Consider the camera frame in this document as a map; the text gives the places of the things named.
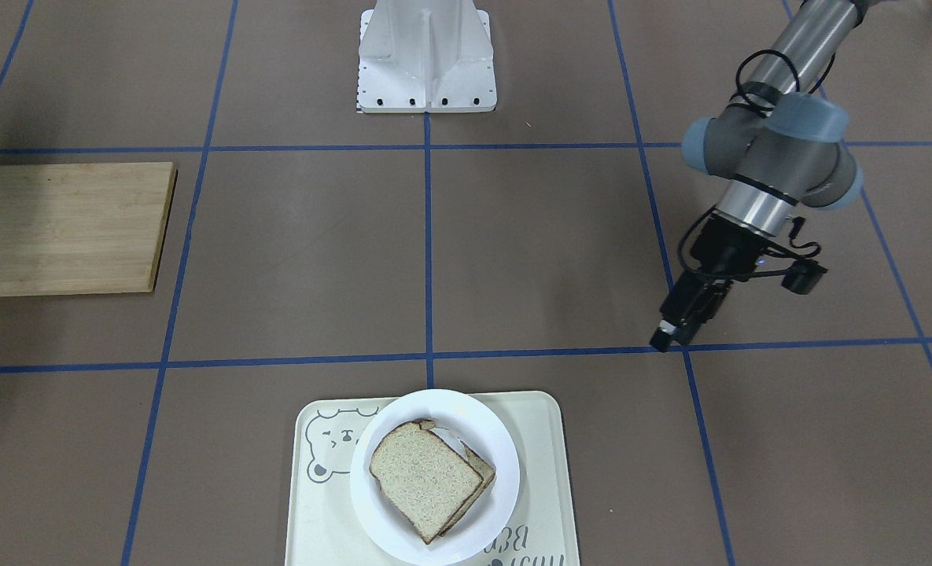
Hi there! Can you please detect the wooden cutting board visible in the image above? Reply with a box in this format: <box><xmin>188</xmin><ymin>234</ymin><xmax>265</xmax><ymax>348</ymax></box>
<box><xmin>0</xmin><ymin>162</ymin><xmax>177</xmax><ymax>297</ymax></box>

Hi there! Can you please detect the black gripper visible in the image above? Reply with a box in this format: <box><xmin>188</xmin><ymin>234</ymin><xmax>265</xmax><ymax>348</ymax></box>
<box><xmin>650</xmin><ymin>209</ymin><xmax>765</xmax><ymax>352</ymax></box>

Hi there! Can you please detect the bread slice under egg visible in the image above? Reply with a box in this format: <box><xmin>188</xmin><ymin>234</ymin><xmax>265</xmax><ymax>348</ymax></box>
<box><xmin>418</xmin><ymin>420</ymin><xmax>495</xmax><ymax>545</ymax></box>

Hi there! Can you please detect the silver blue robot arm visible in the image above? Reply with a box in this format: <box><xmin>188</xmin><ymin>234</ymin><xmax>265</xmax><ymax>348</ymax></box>
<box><xmin>650</xmin><ymin>1</ymin><xmax>871</xmax><ymax>352</ymax></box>

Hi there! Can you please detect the white round plate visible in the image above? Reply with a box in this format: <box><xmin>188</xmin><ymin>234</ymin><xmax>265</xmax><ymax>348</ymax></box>
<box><xmin>349</xmin><ymin>389</ymin><xmax>521</xmax><ymax>565</ymax></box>

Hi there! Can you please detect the cream bear tray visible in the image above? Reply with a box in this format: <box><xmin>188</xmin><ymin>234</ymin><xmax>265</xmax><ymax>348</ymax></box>
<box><xmin>285</xmin><ymin>389</ymin><xmax>580</xmax><ymax>565</ymax></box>

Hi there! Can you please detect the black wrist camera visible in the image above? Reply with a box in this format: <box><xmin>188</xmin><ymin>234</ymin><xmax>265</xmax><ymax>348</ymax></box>
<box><xmin>781</xmin><ymin>258</ymin><xmax>828</xmax><ymax>295</ymax></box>

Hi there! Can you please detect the bread slice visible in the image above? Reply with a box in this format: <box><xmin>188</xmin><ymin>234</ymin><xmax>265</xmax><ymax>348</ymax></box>
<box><xmin>418</xmin><ymin>420</ymin><xmax>495</xmax><ymax>545</ymax></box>
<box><xmin>368</xmin><ymin>422</ymin><xmax>485</xmax><ymax>546</ymax></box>

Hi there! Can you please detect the white camera pedestal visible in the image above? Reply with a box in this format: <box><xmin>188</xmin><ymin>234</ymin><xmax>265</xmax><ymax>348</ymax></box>
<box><xmin>355</xmin><ymin>1</ymin><xmax>498</xmax><ymax>114</ymax></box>

